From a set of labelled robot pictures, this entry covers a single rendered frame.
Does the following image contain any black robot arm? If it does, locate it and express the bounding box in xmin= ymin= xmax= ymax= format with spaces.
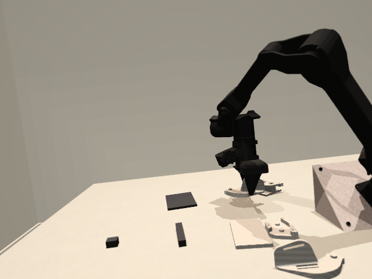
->
xmin=209 ymin=28 xmax=372 ymax=176

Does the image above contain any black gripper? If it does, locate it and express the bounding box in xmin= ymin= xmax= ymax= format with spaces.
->
xmin=232 ymin=136 xmax=269 ymax=195

